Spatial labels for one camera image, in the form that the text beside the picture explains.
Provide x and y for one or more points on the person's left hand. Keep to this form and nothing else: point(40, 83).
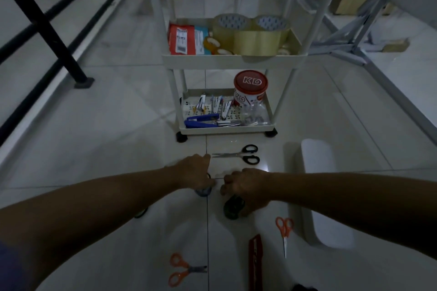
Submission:
point(191, 173)

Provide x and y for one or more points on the person's right hand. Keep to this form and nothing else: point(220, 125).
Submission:
point(252, 186)

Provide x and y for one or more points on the person's right fingers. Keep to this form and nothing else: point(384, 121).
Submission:
point(228, 183)

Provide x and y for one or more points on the person's left fingers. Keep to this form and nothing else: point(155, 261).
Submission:
point(207, 178)

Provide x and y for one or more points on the grey tape roll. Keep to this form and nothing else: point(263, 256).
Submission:
point(204, 192)

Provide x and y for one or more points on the dark green tape roll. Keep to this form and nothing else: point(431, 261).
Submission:
point(234, 207)

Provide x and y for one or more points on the person's left forearm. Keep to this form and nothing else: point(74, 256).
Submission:
point(85, 209)

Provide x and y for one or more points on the person's right forearm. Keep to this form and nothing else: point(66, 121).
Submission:
point(358, 202)

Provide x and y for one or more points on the blue stapler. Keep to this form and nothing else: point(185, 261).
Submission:
point(201, 121)

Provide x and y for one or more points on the silver stapler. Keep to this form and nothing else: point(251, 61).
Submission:
point(226, 109)
point(216, 104)
point(201, 101)

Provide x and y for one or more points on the clear bag of rings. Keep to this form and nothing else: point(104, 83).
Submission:
point(254, 116)

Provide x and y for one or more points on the black tape roll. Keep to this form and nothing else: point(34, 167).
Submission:
point(143, 214)

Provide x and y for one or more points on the red box cutter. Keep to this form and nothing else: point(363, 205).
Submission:
point(255, 260)

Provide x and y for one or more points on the white plastic stool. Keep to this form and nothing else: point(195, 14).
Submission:
point(321, 164)

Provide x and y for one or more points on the red and white can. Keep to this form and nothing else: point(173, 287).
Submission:
point(250, 89)

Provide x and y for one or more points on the white rolling cart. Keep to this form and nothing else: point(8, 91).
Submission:
point(205, 60)

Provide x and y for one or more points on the small clear tape roll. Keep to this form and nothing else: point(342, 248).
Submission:
point(283, 50)
point(224, 52)
point(211, 44)

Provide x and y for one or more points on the black object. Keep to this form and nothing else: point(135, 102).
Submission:
point(304, 288)

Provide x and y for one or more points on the blue packet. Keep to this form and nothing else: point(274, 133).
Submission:
point(201, 40)

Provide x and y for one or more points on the red and white packet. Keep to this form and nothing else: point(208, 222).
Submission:
point(181, 40)

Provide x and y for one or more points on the large clear packing tape roll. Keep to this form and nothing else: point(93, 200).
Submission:
point(269, 36)
point(231, 33)

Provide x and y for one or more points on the small flat cardboard box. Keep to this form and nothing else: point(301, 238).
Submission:
point(396, 46)

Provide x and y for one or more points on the blue shirt sleeve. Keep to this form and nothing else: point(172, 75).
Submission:
point(10, 268)

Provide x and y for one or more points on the black metal railing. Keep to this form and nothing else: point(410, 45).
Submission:
point(44, 18)

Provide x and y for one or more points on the white metal frame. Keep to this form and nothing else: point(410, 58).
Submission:
point(370, 7)

